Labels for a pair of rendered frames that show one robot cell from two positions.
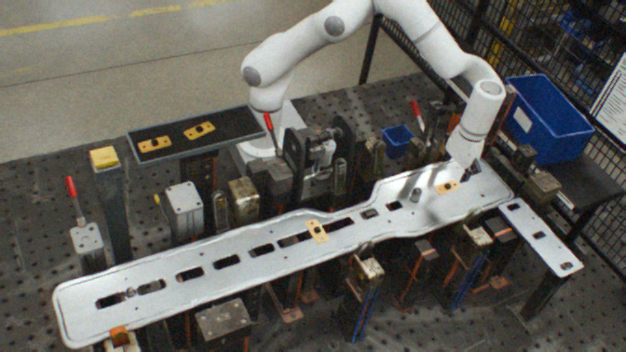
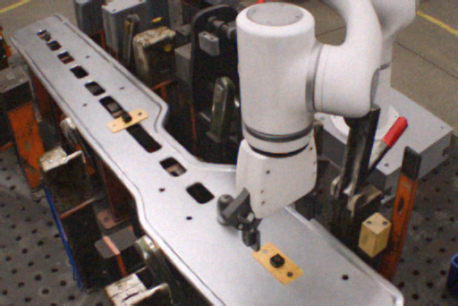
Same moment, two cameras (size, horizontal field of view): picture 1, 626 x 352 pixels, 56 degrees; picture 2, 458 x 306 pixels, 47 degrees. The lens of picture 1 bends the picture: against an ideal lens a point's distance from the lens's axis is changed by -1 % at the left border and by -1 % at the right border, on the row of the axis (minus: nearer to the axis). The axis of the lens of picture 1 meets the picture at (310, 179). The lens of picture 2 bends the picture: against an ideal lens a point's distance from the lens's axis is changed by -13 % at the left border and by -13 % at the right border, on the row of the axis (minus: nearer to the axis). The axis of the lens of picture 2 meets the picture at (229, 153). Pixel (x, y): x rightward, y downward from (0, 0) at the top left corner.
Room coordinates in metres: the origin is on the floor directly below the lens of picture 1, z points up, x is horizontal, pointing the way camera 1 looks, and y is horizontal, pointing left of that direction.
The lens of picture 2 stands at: (1.28, -0.99, 1.66)
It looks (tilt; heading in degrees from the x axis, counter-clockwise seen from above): 39 degrees down; 91
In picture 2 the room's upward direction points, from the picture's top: 4 degrees counter-clockwise
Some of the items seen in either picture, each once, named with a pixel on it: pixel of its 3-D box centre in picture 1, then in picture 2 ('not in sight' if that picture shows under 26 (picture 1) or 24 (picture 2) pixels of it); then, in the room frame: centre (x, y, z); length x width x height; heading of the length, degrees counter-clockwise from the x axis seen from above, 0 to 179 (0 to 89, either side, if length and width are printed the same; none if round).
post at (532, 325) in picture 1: (543, 293); not in sight; (1.10, -0.77, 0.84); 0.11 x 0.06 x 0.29; 35
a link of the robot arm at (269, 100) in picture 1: (273, 70); (381, 18); (1.63, 0.19, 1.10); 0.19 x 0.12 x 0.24; 157
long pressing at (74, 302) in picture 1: (311, 236); (120, 120); (1.05, -0.03, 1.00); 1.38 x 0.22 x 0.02; 125
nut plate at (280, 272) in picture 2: (447, 186); (276, 261); (1.33, -0.43, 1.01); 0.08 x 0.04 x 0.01; 125
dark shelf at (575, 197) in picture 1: (510, 114); not in sight; (1.74, -0.67, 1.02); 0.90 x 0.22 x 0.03; 35
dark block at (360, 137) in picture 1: (343, 180); not in sight; (1.37, -0.11, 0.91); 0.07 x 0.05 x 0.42; 35
